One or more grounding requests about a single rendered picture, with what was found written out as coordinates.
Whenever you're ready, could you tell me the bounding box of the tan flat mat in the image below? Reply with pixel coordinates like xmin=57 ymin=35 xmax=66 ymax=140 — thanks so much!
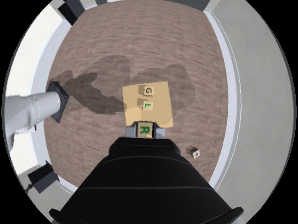
xmin=122 ymin=81 xmax=173 ymax=128

